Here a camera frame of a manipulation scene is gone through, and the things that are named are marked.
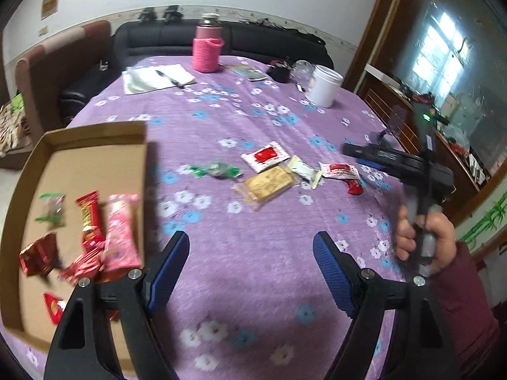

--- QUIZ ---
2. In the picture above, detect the patterned blanket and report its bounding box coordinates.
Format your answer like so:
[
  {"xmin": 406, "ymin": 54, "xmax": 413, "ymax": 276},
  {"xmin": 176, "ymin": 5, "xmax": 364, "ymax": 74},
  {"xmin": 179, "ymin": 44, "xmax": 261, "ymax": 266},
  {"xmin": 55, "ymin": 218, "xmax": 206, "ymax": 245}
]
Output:
[{"xmin": 0, "ymin": 93, "xmax": 32, "ymax": 158}]

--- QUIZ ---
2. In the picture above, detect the pink sleeved thermos bottle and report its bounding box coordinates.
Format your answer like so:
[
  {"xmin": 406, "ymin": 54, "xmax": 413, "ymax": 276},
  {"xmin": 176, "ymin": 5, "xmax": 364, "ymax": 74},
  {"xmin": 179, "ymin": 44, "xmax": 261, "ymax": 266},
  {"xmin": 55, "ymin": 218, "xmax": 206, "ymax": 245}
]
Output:
[{"xmin": 192, "ymin": 13, "xmax": 224, "ymax": 73}]

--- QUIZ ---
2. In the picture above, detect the red white small packet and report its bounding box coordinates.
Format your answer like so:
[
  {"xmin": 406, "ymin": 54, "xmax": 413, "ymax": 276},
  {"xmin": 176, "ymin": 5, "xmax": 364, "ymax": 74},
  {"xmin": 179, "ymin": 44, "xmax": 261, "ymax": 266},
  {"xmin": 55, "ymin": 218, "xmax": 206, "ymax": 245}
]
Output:
[{"xmin": 319, "ymin": 162, "xmax": 360, "ymax": 180}]

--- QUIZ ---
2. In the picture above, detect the black small pouch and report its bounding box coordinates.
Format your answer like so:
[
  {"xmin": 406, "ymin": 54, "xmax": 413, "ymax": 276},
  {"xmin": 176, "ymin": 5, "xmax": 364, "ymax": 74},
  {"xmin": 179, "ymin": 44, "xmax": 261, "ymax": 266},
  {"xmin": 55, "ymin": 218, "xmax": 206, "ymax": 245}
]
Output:
[{"xmin": 266, "ymin": 60, "xmax": 292, "ymax": 83}]

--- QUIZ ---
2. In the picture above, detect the white red square packet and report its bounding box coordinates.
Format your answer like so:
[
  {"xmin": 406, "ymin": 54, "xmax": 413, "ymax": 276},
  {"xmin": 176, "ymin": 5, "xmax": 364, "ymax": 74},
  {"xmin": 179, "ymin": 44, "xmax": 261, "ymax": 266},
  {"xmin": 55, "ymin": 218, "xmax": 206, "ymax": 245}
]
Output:
[{"xmin": 241, "ymin": 142, "xmax": 291, "ymax": 173}]

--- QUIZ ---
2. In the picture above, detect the green candy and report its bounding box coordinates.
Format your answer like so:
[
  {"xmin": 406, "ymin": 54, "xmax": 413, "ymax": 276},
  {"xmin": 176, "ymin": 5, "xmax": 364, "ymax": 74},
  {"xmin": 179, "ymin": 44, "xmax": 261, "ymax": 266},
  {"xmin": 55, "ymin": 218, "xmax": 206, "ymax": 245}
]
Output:
[{"xmin": 190, "ymin": 162, "xmax": 242, "ymax": 179}]

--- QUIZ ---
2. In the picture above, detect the clear glass cup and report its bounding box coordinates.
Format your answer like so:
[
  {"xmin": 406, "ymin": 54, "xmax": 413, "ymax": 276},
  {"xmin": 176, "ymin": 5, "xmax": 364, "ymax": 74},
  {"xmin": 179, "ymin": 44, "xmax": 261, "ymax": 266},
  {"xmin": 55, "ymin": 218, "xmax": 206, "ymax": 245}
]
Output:
[{"xmin": 291, "ymin": 60, "xmax": 315, "ymax": 89}]

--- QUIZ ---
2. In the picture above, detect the purple floral tablecloth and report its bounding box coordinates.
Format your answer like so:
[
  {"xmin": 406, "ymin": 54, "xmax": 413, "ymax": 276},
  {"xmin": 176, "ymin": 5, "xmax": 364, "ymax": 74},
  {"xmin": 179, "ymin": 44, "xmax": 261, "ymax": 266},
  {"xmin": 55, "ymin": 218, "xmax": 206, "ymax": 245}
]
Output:
[{"xmin": 3, "ymin": 57, "xmax": 403, "ymax": 379}]

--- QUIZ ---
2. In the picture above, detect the person right forearm sleeve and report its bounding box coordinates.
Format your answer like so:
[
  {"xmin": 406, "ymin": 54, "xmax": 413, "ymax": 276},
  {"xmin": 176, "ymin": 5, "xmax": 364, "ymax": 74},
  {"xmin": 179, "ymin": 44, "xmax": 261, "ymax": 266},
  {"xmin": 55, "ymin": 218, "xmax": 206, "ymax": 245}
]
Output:
[{"xmin": 431, "ymin": 242, "xmax": 501, "ymax": 379}]

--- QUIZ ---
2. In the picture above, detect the green-end clear candy packet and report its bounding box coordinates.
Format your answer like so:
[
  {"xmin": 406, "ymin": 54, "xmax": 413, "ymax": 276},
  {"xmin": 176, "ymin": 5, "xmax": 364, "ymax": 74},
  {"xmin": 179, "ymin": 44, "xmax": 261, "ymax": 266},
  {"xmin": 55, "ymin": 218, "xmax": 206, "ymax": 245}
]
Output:
[{"xmin": 35, "ymin": 192, "xmax": 65, "ymax": 228}]

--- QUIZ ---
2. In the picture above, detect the clear biscuit packet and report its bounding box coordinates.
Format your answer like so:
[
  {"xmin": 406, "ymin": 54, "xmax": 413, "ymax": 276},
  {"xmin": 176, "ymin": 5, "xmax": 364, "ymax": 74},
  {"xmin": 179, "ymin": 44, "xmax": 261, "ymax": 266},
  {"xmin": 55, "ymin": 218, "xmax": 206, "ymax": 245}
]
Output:
[{"xmin": 233, "ymin": 164, "xmax": 300, "ymax": 210}]

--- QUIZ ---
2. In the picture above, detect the dark red gold-character packet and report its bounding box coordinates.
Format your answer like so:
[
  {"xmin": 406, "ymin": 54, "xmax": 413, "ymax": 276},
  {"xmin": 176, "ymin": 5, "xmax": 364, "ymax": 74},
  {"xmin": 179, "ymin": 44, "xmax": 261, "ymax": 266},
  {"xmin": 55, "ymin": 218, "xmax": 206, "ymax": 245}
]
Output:
[{"xmin": 19, "ymin": 232, "xmax": 59, "ymax": 276}]

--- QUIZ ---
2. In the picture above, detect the phone on table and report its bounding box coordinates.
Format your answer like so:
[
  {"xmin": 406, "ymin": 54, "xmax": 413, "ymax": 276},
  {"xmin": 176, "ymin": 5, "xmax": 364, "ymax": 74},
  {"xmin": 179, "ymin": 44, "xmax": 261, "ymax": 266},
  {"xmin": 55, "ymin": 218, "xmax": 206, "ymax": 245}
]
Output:
[{"xmin": 226, "ymin": 64, "xmax": 267, "ymax": 82}]

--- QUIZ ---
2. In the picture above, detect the person right hand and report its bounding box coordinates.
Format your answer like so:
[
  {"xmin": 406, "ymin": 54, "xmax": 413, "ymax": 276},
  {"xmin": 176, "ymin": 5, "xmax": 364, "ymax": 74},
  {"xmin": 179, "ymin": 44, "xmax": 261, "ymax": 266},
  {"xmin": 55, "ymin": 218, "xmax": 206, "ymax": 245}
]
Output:
[{"xmin": 395, "ymin": 205, "xmax": 457, "ymax": 276}]

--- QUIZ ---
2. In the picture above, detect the cardboard tray box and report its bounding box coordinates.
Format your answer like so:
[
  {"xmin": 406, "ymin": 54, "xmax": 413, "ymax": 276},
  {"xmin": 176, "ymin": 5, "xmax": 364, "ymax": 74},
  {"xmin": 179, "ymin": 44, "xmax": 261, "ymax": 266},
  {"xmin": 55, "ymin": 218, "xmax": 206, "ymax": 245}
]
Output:
[{"xmin": 0, "ymin": 120, "xmax": 149, "ymax": 377}]

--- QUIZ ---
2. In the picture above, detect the black leather sofa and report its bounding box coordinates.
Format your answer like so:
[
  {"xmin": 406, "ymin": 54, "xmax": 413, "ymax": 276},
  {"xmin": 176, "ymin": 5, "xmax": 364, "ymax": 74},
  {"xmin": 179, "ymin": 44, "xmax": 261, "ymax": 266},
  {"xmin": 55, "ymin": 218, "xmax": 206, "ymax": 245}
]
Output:
[{"xmin": 58, "ymin": 18, "xmax": 334, "ymax": 116}]

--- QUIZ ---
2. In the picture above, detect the black pen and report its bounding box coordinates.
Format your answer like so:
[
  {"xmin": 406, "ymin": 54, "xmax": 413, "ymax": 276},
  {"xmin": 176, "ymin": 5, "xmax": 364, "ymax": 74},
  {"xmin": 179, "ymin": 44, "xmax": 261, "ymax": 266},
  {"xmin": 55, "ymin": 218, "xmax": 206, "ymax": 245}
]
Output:
[{"xmin": 156, "ymin": 70, "xmax": 185, "ymax": 89}]

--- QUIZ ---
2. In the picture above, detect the black phone stand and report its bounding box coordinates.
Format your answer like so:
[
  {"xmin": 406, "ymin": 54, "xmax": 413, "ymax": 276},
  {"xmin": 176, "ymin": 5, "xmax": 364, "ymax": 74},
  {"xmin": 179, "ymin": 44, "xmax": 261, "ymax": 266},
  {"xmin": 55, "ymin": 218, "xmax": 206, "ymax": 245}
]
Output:
[{"xmin": 367, "ymin": 105, "xmax": 407, "ymax": 149}]

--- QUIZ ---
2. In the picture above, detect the small white green packet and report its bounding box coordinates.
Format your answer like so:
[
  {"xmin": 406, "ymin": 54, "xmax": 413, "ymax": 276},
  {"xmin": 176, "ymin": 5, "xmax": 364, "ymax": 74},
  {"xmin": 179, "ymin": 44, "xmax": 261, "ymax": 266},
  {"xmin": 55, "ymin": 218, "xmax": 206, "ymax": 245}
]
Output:
[{"xmin": 288, "ymin": 155, "xmax": 321, "ymax": 190}]

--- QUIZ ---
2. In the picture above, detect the pink snack packet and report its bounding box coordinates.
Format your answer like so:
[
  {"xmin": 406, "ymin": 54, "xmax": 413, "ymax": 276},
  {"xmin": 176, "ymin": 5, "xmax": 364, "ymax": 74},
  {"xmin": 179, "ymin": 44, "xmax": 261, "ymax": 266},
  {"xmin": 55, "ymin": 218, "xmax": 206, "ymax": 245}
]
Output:
[{"xmin": 102, "ymin": 194, "xmax": 142, "ymax": 273}]

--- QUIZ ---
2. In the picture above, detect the brown armchair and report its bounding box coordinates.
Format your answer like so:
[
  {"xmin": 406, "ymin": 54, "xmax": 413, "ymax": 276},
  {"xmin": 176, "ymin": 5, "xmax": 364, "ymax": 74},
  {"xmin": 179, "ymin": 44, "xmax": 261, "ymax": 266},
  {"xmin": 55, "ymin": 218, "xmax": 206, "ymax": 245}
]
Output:
[{"xmin": 0, "ymin": 19, "xmax": 113, "ymax": 168}]

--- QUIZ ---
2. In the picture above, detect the white plastic jar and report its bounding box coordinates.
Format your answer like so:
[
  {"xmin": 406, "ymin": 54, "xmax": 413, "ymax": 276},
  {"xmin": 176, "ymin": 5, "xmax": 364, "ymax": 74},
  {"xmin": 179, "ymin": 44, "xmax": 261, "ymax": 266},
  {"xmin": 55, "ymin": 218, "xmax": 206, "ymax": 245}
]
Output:
[{"xmin": 306, "ymin": 65, "xmax": 344, "ymax": 108}]

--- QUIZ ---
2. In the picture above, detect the white notepad paper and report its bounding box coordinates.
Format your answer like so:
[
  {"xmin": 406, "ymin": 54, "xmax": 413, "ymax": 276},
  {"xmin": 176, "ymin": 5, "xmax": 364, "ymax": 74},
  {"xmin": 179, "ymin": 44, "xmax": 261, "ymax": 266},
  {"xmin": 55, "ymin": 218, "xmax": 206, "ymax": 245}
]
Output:
[{"xmin": 122, "ymin": 64, "xmax": 196, "ymax": 95}]

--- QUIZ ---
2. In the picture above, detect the red round-logo packet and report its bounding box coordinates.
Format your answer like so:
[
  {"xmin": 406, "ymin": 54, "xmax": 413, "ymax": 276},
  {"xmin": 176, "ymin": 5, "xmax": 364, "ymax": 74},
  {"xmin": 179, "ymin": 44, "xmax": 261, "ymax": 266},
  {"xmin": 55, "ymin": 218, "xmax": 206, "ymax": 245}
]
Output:
[{"xmin": 43, "ymin": 293, "xmax": 67, "ymax": 326}]

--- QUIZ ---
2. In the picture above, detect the red black-label snack bar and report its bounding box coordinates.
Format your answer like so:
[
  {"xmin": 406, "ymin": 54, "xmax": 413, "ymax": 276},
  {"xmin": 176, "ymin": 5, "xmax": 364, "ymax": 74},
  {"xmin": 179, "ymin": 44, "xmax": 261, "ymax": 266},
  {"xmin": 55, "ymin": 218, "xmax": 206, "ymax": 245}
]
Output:
[{"xmin": 76, "ymin": 190, "xmax": 106, "ymax": 251}]

